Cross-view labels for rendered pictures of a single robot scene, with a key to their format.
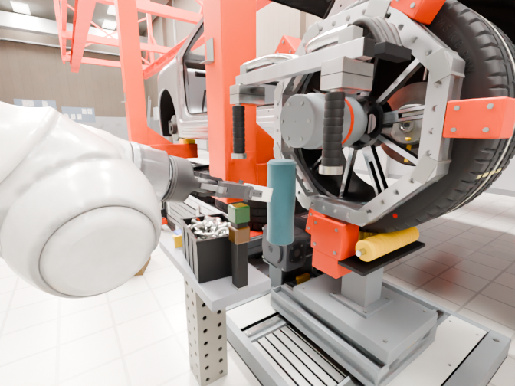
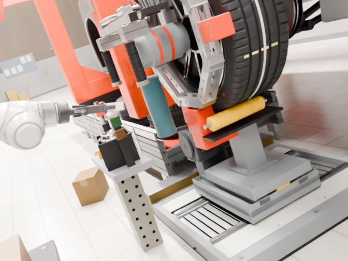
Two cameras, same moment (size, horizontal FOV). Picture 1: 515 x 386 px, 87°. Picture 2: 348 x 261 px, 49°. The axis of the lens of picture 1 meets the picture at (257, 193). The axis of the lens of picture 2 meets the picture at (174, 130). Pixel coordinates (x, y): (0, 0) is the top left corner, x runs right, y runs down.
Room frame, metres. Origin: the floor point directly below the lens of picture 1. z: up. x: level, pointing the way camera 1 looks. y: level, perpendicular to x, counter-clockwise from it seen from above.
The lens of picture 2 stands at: (-0.72, -0.52, 0.88)
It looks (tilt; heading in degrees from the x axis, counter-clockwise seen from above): 14 degrees down; 15
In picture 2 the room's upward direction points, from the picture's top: 19 degrees counter-clockwise
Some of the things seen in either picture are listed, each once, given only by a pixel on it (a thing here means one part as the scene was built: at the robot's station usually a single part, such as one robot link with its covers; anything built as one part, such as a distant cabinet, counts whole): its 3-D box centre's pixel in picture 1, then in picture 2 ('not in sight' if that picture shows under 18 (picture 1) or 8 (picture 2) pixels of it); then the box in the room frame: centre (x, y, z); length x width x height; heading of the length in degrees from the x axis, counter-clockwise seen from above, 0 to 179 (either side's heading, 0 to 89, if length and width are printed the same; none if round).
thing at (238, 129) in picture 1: (238, 131); (111, 67); (0.80, 0.05, 0.83); 0.04 x 0.04 x 0.16
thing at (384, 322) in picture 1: (362, 275); (246, 145); (0.89, -0.38, 0.32); 0.40 x 0.30 x 0.28; 35
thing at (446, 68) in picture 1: (341, 122); (174, 40); (0.79, -0.24, 0.85); 0.54 x 0.07 x 0.54; 35
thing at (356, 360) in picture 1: (345, 312); (250, 181); (0.94, -0.34, 0.13); 0.50 x 0.36 x 0.10; 35
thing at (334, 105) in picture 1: (332, 132); (135, 62); (0.52, -0.14, 0.83); 0.04 x 0.04 x 0.16
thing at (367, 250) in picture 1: (388, 240); (236, 113); (0.75, -0.39, 0.51); 0.29 x 0.06 x 0.06; 125
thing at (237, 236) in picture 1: (239, 233); (119, 133); (0.61, 0.04, 0.59); 0.04 x 0.04 x 0.04; 35
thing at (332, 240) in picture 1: (341, 240); (210, 122); (0.82, -0.27, 0.48); 0.16 x 0.12 x 0.17; 125
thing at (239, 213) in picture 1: (238, 213); (114, 121); (0.61, 0.04, 0.64); 0.04 x 0.04 x 0.04; 35
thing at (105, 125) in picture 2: (160, 195); (106, 130); (2.19, 0.80, 0.30); 0.09 x 0.05 x 0.50; 35
